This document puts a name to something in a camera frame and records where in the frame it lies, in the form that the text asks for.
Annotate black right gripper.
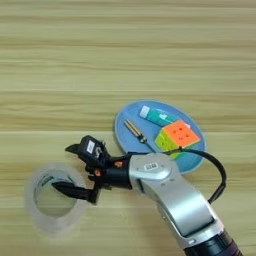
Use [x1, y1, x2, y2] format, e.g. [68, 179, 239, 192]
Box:
[51, 143, 133, 205]

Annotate clear tape roll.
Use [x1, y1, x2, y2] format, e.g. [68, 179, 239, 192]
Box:
[23, 162, 90, 238]

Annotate colourful puzzle cube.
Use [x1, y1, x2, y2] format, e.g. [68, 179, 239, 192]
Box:
[153, 120, 202, 160]

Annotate blue round plate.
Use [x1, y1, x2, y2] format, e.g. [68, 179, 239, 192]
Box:
[114, 99, 208, 176]

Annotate small screwdriver striped handle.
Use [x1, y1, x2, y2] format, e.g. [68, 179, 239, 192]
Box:
[123, 119, 158, 154]

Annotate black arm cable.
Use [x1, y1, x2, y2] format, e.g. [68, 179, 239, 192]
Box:
[163, 148, 228, 205]

